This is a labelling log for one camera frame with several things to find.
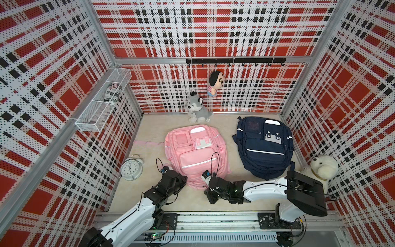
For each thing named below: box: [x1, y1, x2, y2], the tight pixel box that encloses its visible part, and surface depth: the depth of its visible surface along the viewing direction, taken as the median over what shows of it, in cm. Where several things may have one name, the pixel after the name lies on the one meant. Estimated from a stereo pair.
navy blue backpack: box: [231, 116, 296, 181], surface depth 100 cm
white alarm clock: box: [118, 153, 145, 182], surface depth 90 cm
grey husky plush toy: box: [187, 91, 214, 123], surface depth 107 cm
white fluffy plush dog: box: [299, 155, 339, 194], surface depth 77 cm
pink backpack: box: [133, 124, 232, 189], surface depth 97 cm
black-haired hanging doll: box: [206, 70, 225, 97], surface depth 94 cm
